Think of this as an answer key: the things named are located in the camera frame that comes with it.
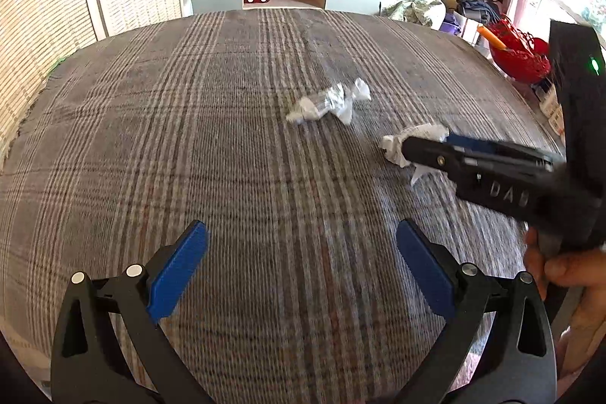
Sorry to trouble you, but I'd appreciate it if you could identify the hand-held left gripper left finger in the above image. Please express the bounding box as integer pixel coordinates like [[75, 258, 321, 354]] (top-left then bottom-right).
[[51, 219, 216, 404]]

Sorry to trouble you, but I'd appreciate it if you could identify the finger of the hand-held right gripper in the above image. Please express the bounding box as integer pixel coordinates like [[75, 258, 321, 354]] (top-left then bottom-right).
[[401, 136, 479, 193], [445, 134, 556, 173]]

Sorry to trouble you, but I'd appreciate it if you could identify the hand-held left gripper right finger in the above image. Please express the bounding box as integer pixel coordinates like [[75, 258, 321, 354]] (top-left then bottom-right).
[[390, 218, 557, 404]]

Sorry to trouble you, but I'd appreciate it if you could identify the white paper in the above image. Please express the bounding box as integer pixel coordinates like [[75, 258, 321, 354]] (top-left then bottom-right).
[[380, 123, 450, 186]]

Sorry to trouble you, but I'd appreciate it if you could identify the person's right hand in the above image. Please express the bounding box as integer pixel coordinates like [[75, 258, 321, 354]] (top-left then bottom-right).
[[525, 226, 606, 374]]

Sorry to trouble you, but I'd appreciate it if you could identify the grey plaid cloth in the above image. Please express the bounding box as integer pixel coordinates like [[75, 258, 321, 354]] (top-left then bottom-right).
[[0, 9, 566, 404]]

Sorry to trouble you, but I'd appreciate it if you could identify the orange stick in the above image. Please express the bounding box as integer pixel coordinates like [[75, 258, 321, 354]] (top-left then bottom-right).
[[476, 25, 503, 51]]

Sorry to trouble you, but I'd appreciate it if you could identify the purple basket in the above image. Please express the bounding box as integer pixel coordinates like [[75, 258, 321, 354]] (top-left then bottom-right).
[[440, 13, 467, 36]]

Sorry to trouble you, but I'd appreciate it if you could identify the clear crumpled plastic wrapper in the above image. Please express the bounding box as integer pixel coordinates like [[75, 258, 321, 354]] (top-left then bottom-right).
[[285, 77, 372, 126]]

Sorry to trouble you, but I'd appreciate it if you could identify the floral cloth pile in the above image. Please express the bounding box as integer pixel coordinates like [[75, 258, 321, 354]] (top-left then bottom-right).
[[381, 0, 446, 28]]

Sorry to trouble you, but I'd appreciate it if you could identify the dark clothes pile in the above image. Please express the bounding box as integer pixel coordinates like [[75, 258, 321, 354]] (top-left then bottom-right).
[[456, 0, 500, 23]]

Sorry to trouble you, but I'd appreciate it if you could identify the white woven panel screen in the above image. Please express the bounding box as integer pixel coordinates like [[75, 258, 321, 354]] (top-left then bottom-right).
[[0, 0, 183, 159]]

